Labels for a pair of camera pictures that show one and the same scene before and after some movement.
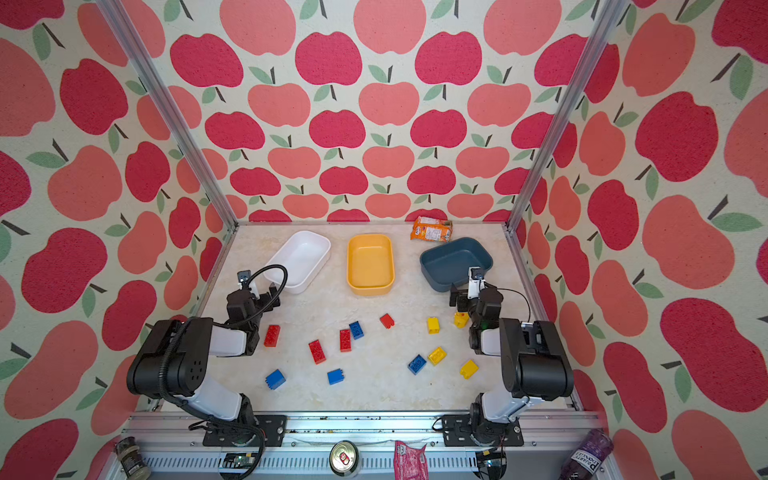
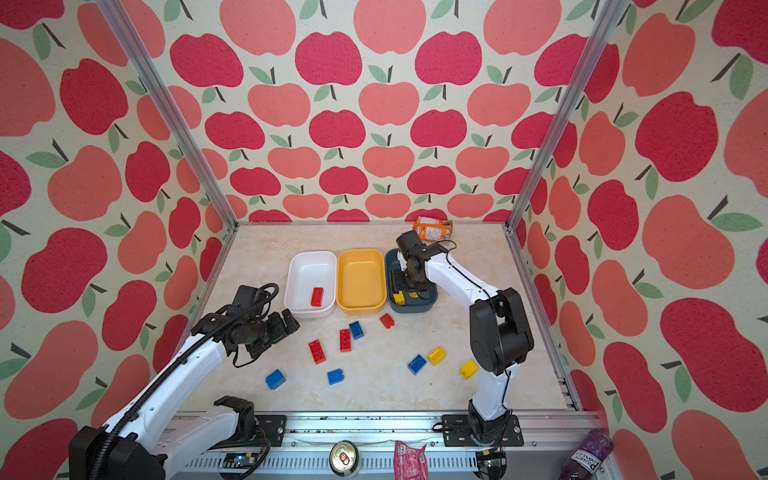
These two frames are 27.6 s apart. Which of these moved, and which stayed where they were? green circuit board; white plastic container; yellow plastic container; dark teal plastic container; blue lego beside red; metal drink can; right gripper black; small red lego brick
Moved: right gripper black; dark teal plastic container; white plastic container; yellow plastic container
Stayed: blue lego beside red; green circuit board; small red lego brick; metal drink can
